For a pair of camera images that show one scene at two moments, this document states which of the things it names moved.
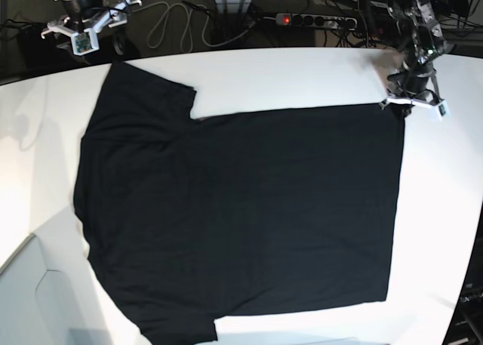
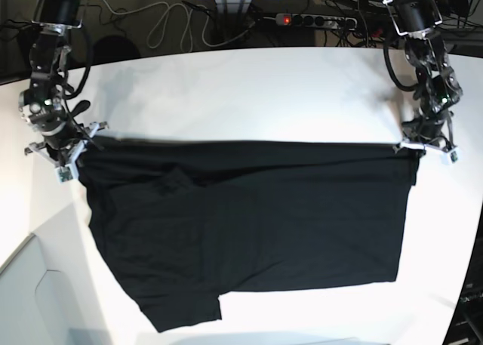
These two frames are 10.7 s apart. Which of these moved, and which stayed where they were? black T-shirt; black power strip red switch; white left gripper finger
Moved: white left gripper finger; black T-shirt
Stayed: black power strip red switch
